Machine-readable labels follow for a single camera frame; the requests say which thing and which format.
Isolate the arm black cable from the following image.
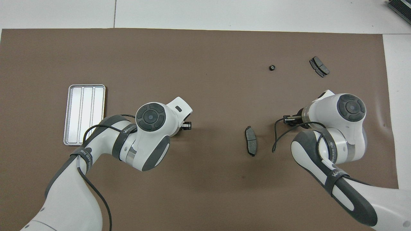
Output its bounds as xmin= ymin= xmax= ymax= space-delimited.
xmin=272 ymin=117 xmax=327 ymax=153
xmin=76 ymin=114 xmax=138 ymax=231

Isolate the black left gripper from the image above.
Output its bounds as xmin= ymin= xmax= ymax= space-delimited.
xmin=177 ymin=120 xmax=192 ymax=133

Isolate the dark grey brake pad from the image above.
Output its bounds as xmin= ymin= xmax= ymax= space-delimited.
xmin=245 ymin=125 xmax=258 ymax=157
xmin=309 ymin=56 xmax=330 ymax=78

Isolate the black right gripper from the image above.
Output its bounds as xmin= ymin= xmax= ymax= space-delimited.
xmin=283 ymin=108 xmax=306 ymax=126

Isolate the black ribbed device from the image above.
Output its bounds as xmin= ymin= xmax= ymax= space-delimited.
xmin=387 ymin=0 xmax=411 ymax=17

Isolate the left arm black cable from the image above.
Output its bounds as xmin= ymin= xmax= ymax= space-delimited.
xmin=76 ymin=114 xmax=138 ymax=231

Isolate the large brown table mat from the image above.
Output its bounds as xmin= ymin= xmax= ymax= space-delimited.
xmin=0 ymin=28 xmax=399 ymax=231

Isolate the silver metal compartment tray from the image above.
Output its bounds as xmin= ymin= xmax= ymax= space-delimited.
xmin=63 ymin=84 xmax=106 ymax=146

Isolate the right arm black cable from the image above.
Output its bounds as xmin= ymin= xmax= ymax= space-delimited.
xmin=272 ymin=117 xmax=327 ymax=153

